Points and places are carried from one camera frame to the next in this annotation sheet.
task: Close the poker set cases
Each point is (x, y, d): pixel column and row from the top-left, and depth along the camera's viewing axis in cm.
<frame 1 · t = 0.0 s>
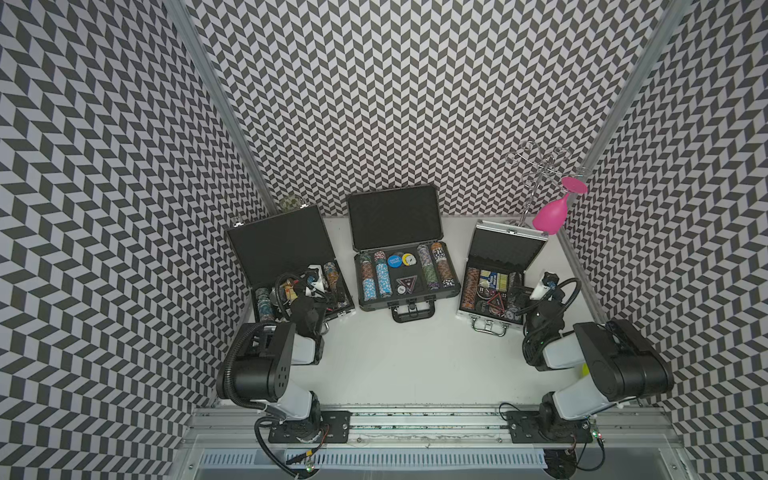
left hand: (325, 274, 90), fingers open
right hand: (531, 279, 89), fingers open
left black poker case: (273, 251, 95), point 13 cm above the table
middle black poker case: (397, 221, 107), point 10 cm above the table
right silver aluminium poker case: (491, 283, 99), point 3 cm above the table
pink plastic wine glass: (550, 217, 89), point 24 cm above the table
blue small blind button: (394, 261, 101), point 6 cm above the table
yellow white dealer chip: (408, 259, 101), point 6 cm above the table
triangular all in marker: (408, 282, 96), point 6 cm above the table

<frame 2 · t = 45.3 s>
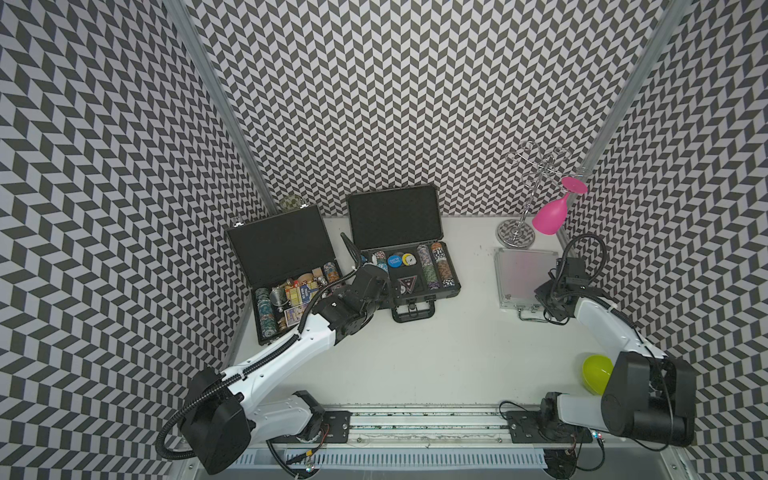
left hand: (387, 289, 80), fingers open
right hand: (540, 301, 88), fingers open
right silver aluminium poker case: (519, 261, 102), point 5 cm above the table
the other named things where they were.

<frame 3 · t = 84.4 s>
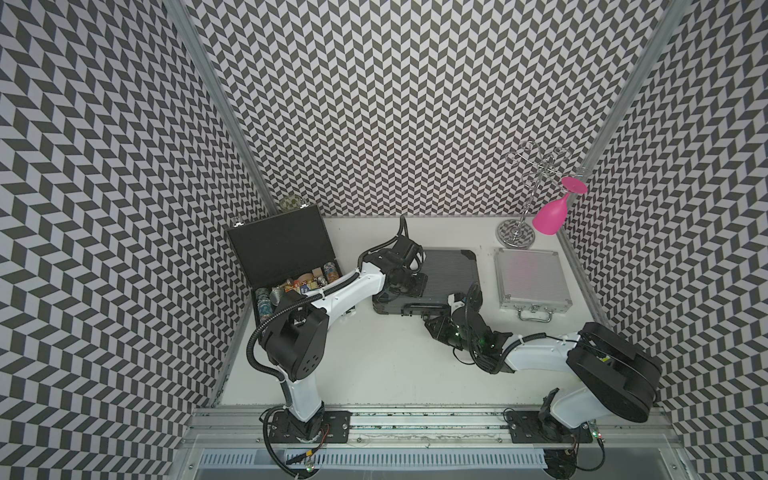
left hand: (421, 293, 87), fingers closed
right hand: (425, 329, 86), fingers closed
middle black poker case: (448, 271, 96), point 8 cm above the table
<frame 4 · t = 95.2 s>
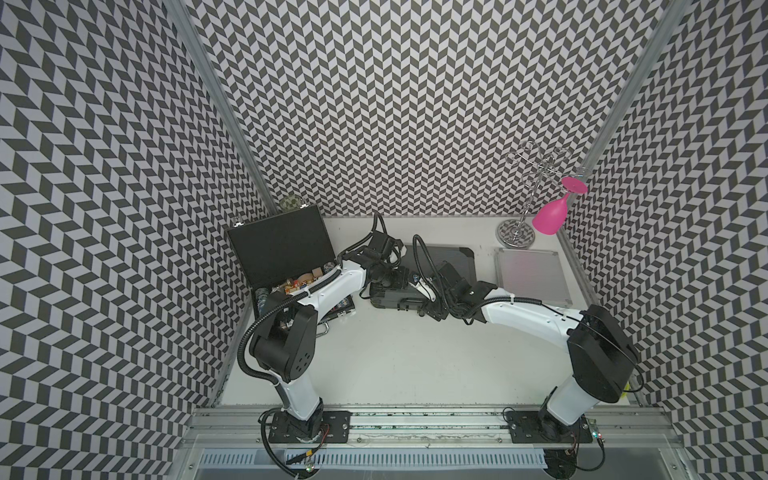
left hand: (405, 285, 89), fingers closed
right hand: (435, 295, 88), fingers open
